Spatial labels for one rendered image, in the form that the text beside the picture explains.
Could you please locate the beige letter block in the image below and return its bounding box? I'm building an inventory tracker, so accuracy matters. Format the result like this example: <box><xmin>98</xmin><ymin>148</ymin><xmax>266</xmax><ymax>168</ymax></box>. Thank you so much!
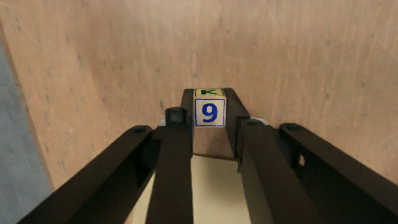
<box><xmin>193</xmin><ymin>89</ymin><xmax>227</xmax><ymax>128</ymax></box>

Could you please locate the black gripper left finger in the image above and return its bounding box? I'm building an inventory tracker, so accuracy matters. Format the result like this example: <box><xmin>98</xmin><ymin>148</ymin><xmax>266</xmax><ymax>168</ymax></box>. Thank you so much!
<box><xmin>16</xmin><ymin>89</ymin><xmax>194</xmax><ymax>224</ymax></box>

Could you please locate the beige flat mat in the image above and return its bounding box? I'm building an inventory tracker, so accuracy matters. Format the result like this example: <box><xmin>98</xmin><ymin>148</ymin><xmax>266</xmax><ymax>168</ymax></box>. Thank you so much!
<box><xmin>133</xmin><ymin>153</ymin><xmax>251</xmax><ymax>224</ymax></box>

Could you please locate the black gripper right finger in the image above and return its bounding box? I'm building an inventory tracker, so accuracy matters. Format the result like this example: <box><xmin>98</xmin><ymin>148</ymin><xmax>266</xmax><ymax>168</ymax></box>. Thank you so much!
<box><xmin>223</xmin><ymin>88</ymin><xmax>398</xmax><ymax>224</ymax></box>

